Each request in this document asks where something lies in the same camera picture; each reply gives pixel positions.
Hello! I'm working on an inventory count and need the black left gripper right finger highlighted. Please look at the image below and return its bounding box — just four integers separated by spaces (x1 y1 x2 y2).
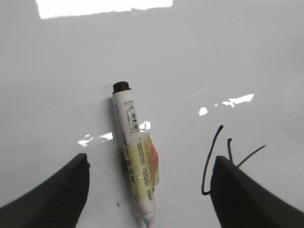
211 156 304 228

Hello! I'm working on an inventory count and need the white taped whiteboard marker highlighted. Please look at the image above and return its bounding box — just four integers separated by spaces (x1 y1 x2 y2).
112 81 159 228

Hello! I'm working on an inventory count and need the white whiteboard with metal frame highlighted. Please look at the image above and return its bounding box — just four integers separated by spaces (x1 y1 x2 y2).
0 0 304 228

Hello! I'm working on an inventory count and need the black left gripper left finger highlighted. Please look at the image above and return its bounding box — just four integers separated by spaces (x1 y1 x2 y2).
0 153 90 228

